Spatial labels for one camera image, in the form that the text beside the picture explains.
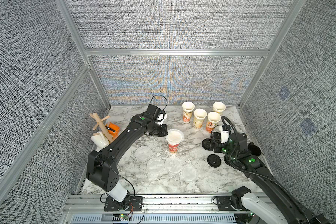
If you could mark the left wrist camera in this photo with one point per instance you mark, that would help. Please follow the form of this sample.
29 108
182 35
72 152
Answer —
155 113

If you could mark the white mug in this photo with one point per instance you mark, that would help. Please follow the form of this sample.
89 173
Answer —
100 140

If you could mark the red flower paper cup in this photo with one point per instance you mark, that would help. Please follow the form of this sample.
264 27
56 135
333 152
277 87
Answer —
212 120

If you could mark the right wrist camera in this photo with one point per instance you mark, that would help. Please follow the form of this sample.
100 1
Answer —
225 133

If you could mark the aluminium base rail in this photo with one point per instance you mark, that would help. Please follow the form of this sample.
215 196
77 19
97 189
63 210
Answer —
157 209

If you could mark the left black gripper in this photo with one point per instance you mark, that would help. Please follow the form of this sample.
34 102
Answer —
159 130

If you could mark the back right paper cup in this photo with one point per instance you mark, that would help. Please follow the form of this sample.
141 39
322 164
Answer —
219 107

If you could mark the black mug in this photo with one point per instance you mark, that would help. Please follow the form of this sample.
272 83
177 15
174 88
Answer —
254 149

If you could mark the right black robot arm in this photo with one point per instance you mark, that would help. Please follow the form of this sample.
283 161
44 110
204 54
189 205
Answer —
244 157

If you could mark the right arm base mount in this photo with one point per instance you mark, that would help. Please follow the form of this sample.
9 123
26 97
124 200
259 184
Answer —
223 203

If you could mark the back left paper cup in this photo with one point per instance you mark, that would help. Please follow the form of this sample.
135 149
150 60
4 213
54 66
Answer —
188 108

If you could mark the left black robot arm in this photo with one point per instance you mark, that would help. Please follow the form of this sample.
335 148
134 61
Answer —
102 166

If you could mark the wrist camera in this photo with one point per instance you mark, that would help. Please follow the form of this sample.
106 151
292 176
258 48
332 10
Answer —
155 113
225 133

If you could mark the wooden mug tree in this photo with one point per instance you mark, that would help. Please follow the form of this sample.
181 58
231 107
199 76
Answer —
101 125

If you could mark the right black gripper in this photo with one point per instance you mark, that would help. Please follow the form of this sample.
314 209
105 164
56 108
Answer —
213 144

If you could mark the black cup lid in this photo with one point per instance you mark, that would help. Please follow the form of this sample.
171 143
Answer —
214 160
207 145

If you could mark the yellow patterned paper cup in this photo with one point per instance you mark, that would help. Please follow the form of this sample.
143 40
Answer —
199 117

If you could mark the red patterned paper cup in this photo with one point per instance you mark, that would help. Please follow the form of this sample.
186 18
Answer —
173 148

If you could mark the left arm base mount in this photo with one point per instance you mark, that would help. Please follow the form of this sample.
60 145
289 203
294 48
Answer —
131 204

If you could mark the orange mug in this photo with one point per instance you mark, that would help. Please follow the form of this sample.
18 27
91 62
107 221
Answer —
113 129

